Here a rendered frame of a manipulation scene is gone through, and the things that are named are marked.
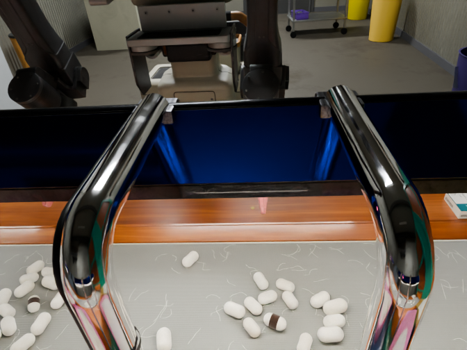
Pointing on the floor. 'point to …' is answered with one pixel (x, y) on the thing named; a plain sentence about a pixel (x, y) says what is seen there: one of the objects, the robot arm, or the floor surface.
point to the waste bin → (461, 71)
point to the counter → (112, 23)
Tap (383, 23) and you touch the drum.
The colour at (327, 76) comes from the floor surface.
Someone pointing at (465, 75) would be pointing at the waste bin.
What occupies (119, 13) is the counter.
